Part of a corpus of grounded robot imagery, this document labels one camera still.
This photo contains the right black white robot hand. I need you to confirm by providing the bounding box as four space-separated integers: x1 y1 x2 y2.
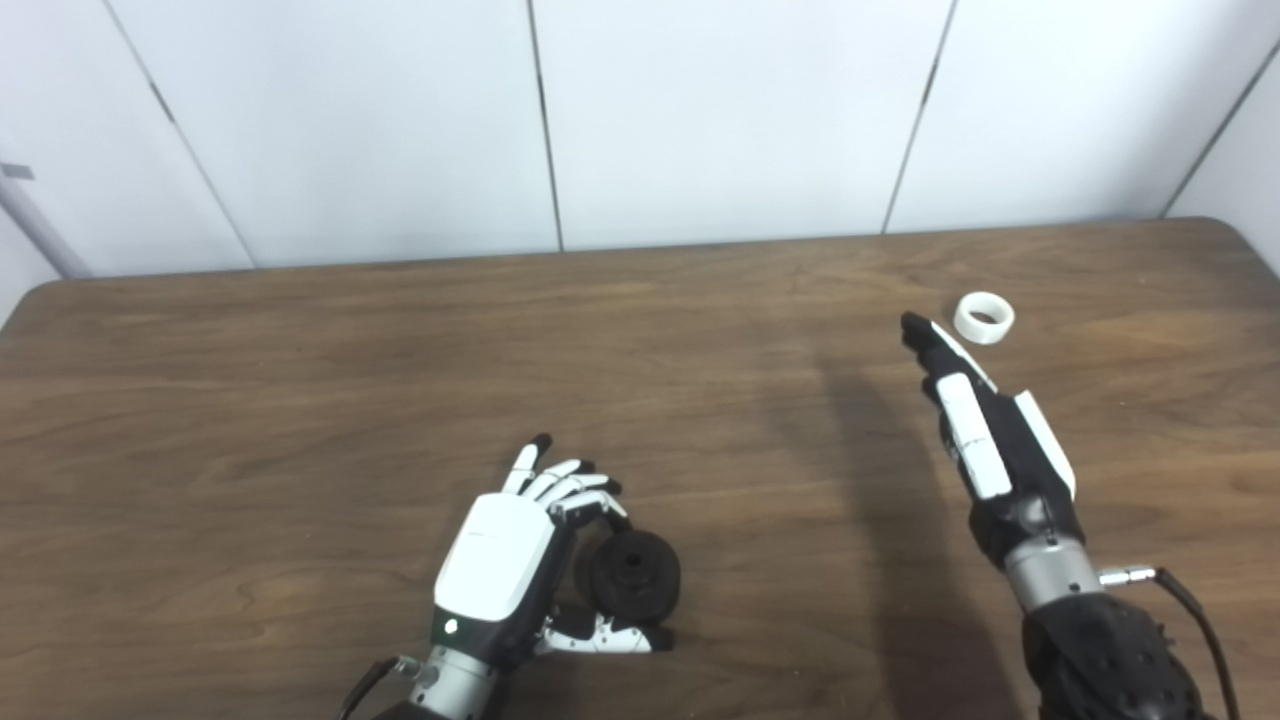
900 311 1086 571

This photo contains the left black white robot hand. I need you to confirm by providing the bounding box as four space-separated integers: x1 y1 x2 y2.
432 433 673 666

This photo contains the white ring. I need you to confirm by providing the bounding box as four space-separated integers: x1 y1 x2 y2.
952 291 1016 346

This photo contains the round black part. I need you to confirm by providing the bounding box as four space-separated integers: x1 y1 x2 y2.
575 530 683 623

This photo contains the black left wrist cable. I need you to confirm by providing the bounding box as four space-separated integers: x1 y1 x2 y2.
338 655 421 720

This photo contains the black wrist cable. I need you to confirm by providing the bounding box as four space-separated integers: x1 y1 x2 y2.
338 655 421 720
1098 565 1241 720

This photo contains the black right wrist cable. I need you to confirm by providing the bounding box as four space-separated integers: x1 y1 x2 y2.
1098 565 1241 720

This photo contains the grey wall post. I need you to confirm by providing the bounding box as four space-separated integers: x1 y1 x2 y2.
0 165 93 280

